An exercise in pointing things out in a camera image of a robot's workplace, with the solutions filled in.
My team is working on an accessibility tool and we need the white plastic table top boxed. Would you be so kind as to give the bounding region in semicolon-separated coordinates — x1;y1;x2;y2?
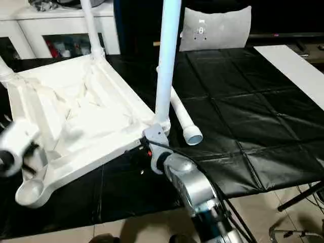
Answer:
0;54;171;209

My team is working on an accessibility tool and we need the dark round device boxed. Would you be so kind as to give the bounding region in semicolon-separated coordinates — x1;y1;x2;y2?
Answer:
57;0;107;8

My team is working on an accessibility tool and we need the grey metal tube frame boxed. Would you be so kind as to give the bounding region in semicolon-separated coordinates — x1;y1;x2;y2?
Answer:
269;219;324;243

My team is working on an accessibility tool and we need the white plastic table leg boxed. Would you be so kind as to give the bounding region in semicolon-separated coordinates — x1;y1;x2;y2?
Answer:
153;0;183;136
156;65;205;147
0;55;14;82
80;0;106;63

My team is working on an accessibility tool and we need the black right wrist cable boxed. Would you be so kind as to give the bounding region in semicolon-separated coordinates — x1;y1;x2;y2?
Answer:
141;136;257;243

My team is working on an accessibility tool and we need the black glossy low shelf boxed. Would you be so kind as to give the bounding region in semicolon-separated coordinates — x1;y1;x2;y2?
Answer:
249;31;324;43

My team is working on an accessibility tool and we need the black work mat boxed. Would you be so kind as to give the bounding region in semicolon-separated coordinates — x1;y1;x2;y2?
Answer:
0;48;324;238

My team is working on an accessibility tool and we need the grey printed cushion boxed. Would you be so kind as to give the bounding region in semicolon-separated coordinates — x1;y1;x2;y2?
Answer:
179;6;253;53

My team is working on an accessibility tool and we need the white flat board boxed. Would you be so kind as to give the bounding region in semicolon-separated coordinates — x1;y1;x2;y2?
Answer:
254;44;324;112

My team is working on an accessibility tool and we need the dark left robot foot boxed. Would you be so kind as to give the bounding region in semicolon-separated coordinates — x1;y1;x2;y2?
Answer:
92;234;121;243

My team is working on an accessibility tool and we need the white glass-door cabinet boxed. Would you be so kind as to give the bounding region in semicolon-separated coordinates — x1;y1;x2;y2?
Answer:
0;0;121;60

